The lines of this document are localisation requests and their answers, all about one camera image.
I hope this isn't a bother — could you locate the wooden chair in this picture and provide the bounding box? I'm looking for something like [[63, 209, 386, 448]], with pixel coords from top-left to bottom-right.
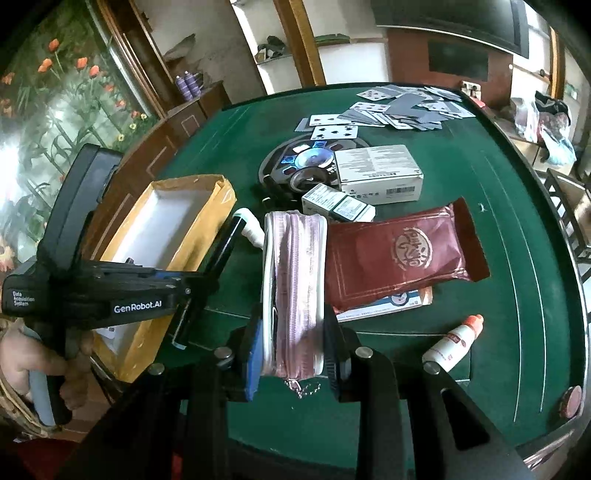
[[536, 168, 591, 264]]

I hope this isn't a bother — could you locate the pink round table button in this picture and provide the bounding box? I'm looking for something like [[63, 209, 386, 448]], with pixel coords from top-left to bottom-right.
[[561, 385, 585, 418]]

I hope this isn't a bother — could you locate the dark ornament on shelf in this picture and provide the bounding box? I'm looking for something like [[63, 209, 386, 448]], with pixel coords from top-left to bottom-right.
[[256, 36, 287, 63]]

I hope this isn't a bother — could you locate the white blue packet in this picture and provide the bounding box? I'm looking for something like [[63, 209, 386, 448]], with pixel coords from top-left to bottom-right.
[[335, 286, 435, 322]]

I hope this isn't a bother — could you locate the pile of plastic bags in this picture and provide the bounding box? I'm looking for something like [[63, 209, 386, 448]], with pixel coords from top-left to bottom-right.
[[510, 90, 578, 167]]

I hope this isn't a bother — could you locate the white wall shelf unit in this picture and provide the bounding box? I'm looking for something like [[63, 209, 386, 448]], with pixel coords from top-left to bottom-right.
[[231, 0, 389, 93]]

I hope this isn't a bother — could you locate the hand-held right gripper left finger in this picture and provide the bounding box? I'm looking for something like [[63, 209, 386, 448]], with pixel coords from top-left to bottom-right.
[[55, 318, 266, 480]]

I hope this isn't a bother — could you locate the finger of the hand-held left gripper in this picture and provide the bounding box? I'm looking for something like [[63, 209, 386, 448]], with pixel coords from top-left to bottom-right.
[[134, 261, 220, 301]]

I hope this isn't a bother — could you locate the brown cardboard box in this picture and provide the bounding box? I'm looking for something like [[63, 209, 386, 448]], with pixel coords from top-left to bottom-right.
[[85, 174, 237, 384]]

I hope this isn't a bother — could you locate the dark framed wall panel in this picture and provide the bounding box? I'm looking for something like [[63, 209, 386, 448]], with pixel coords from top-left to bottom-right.
[[427, 39, 490, 81]]

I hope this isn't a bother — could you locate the person's left hand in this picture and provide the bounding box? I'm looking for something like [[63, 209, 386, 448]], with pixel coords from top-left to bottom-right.
[[0, 323, 95, 412]]

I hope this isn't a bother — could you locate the pink zipper pouch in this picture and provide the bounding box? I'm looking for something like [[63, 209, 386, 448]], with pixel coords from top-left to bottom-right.
[[261, 210, 329, 398]]

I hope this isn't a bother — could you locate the pile of playing cards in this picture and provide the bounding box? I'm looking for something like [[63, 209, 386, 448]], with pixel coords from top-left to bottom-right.
[[295, 84, 476, 141]]

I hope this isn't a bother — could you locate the flower wall poster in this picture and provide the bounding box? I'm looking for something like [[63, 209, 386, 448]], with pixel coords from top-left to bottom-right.
[[0, 0, 162, 273]]

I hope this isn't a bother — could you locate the low wooden cabinet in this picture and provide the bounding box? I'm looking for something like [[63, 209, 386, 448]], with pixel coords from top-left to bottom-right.
[[166, 80, 232, 134]]

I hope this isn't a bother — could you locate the large white printed box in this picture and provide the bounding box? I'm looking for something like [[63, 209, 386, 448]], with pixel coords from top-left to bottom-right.
[[333, 144, 424, 205]]

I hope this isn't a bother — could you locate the black television screen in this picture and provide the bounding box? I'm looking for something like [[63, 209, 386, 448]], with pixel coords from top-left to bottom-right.
[[372, 0, 529, 58]]

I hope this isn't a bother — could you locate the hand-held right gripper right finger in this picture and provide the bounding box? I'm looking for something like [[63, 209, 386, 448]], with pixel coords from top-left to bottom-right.
[[323, 314, 536, 480]]

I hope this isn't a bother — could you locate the black tube with white cap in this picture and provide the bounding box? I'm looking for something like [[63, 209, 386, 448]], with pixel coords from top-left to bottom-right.
[[173, 208, 266, 352]]

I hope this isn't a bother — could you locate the round table control panel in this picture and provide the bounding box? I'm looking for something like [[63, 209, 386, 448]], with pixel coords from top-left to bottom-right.
[[257, 136, 370, 204]]

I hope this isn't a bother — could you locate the small white printed box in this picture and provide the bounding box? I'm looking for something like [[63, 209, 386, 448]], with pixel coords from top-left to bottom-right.
[[301, 183, 352, 217], [332, 194, 377, 223]]

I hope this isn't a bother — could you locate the dark red foil packet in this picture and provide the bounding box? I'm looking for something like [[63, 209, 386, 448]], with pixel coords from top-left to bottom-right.
[[325, 198, 490, 312]]

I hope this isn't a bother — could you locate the white bottle with orange cap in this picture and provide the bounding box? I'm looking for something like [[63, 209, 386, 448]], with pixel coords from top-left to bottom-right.
[[421, 314, 485, 370]]

